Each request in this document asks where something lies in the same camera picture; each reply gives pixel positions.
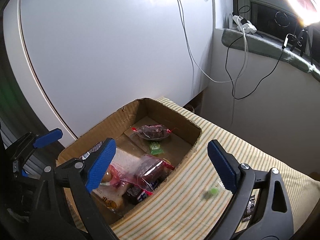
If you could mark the white wardrobe panel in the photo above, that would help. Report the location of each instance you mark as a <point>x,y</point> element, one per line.
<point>78,61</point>

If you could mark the white power adapter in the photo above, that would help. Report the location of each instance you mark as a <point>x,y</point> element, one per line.
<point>244,25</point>

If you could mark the striped bed cloth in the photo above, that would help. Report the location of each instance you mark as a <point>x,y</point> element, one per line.
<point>198,215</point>

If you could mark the black snack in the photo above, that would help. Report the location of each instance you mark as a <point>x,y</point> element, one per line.
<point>249,209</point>

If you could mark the brown snickers bar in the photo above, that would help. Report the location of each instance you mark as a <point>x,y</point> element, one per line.
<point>135,195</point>

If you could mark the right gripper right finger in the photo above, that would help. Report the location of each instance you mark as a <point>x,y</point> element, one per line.
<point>226,165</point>

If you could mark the red dark plum packet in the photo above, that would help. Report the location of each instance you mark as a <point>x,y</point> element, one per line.
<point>156,132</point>

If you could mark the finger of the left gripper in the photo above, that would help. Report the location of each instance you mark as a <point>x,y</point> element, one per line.
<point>48,138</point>

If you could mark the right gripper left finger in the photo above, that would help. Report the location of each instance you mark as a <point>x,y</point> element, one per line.
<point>97,162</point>

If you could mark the pink white bread package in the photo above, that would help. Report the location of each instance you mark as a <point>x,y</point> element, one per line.
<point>119,175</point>

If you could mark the light green candy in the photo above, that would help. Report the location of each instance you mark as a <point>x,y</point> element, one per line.
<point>155,148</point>

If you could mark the green jelly candy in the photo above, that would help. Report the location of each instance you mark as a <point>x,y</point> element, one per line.
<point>213,192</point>

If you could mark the packaged braised egg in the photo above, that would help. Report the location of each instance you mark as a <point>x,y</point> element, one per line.
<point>107,177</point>

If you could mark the cardboard box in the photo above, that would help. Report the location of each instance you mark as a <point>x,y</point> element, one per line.
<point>164,207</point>

